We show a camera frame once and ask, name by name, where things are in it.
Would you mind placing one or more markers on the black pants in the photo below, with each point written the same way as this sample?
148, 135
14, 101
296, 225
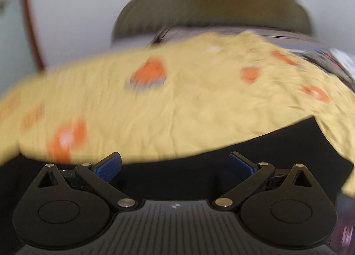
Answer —
177, 180

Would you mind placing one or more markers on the brown wooden wardrobe frame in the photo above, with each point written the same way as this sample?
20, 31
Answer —
32, 21

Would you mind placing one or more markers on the flower print wardrobe door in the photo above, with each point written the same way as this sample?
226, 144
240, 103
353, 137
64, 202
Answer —
12, 21

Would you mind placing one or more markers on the yellow printed blanket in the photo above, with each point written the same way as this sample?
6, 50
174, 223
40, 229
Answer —
194, 99

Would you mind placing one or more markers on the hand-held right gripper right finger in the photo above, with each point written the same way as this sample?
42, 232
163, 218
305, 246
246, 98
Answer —
240, 166

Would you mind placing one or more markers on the black smartphone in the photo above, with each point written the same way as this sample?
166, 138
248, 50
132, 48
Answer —
346, 227

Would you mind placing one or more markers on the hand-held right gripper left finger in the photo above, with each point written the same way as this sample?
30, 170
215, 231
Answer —
108, 167

